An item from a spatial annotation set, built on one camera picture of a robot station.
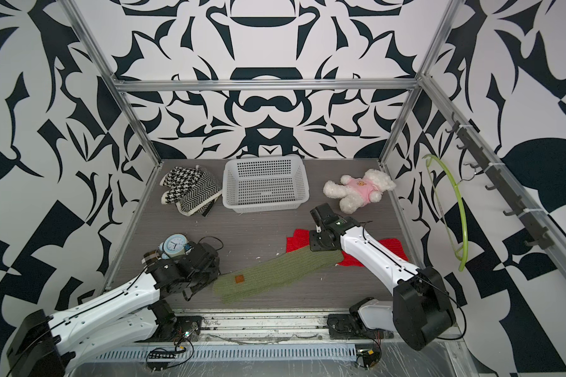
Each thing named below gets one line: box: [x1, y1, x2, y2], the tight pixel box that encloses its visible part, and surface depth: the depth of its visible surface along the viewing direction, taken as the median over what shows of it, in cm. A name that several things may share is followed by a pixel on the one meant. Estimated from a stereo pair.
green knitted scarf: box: [213, 246, 345, 304], surface depth 86 cm
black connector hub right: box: [356, 347, 382, 370], surface depth 73 cm
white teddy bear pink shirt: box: [323, 168, 397, 215], surface depth 101 cm
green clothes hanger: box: [422, 154, 469, 272], surface depth 66 cm
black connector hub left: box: [148, 350, 177, 359], surface depth 74 cm
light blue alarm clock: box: [158, 233, 189, 260], surface depth 89 cm
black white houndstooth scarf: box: [159, 164, 223, 218], surface depth 101 cm
